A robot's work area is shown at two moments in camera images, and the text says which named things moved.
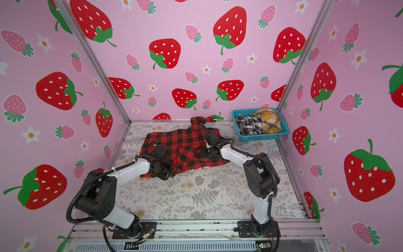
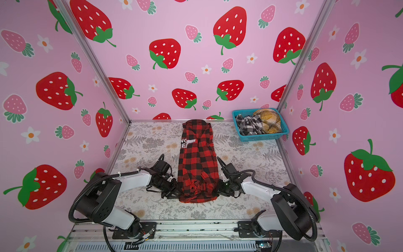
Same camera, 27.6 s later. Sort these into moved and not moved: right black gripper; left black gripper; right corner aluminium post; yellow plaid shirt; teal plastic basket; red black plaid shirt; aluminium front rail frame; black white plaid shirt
Moved: red black plaid shirt; right black gripper; left black gripper
Not moved: teal plastic basket; right corner aluminium post; black white plaid shirt; aluminium front rail frame; yellow plaid shirt
